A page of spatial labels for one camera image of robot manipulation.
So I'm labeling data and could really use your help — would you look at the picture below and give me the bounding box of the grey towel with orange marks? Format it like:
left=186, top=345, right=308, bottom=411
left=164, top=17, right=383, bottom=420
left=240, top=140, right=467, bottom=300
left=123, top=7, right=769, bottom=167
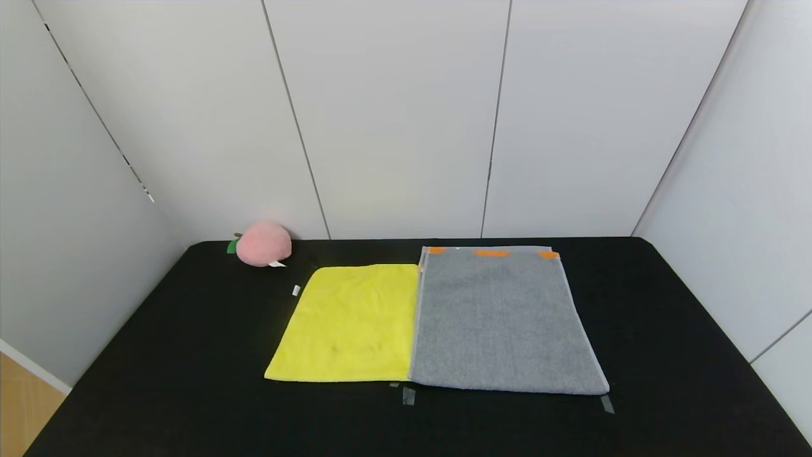
left=409, top=246, right=611, bottom=395

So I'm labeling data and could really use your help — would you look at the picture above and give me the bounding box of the pink plush peach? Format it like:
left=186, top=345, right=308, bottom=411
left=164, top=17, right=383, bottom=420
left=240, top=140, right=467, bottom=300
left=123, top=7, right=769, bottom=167
left=226, top=220, right=293, bottom=268

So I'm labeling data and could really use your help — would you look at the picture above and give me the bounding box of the yellow towel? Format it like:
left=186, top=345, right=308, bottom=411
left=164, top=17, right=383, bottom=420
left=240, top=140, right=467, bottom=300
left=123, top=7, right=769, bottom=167
left=264, top=263, right=421, bottom=383

